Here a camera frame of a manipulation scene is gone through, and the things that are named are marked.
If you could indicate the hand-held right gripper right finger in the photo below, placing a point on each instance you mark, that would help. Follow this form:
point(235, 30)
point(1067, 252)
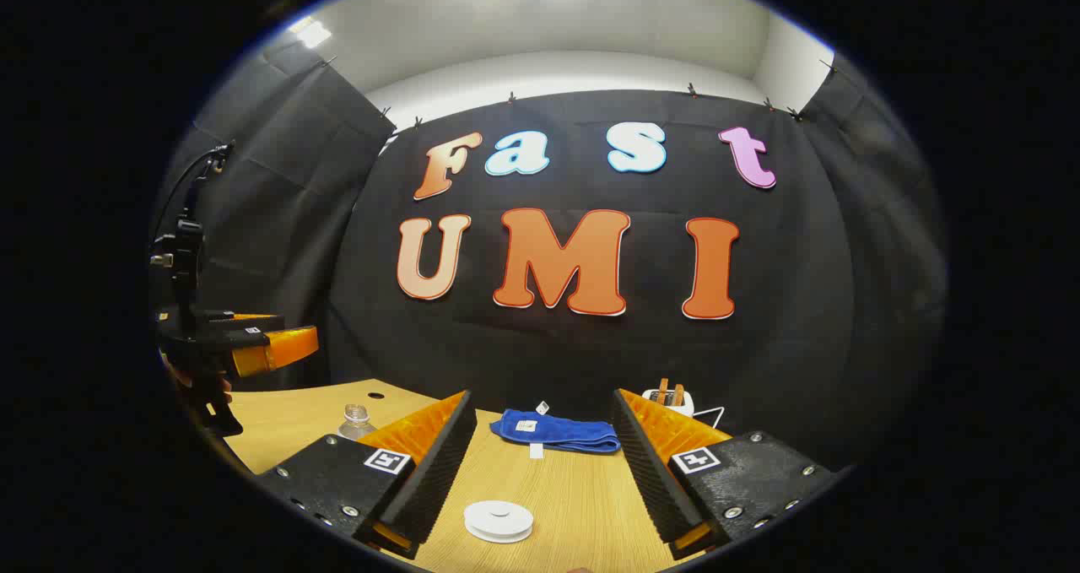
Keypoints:
point(650, 480)

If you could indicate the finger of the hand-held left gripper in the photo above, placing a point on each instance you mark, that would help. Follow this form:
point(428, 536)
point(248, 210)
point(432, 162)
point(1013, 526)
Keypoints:
point(278, 350)
point(253, 324)

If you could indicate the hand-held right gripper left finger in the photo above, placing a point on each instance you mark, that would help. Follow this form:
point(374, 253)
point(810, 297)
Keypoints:
point(439, 480)

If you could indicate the white teacup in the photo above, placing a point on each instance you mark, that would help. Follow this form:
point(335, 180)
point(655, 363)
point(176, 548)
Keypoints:
point(471, 521)

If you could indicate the white label water bottle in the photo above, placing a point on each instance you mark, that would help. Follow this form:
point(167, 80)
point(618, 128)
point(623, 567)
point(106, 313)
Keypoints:
point(356, 421)

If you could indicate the white toaster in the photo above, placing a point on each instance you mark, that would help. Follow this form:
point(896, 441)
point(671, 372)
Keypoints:
point(682, 404)

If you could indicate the blue folded towel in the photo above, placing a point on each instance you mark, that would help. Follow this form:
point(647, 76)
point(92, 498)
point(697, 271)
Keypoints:
point(557, 429)

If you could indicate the black backdrop cloth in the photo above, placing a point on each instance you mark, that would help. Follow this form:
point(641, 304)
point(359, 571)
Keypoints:
point(591, 354)

